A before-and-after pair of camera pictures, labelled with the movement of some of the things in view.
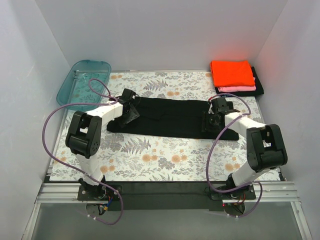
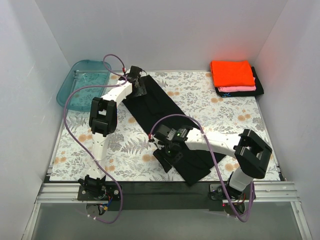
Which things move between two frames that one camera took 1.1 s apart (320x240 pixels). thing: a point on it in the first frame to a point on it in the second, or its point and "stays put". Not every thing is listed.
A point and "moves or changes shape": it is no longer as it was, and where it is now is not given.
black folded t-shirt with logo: x=259 y=90 stays put
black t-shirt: x=171 y=118 moves or changes shape
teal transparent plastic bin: x=85 y=82 stays put
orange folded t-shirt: x=232 y=73 stays put
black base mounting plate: x=163 y=196 stays put
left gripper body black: x=132 y=113 to x=139 y=87
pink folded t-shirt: x=229 y=89 stays put
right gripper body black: x=208 y=122 to x=164 y=157
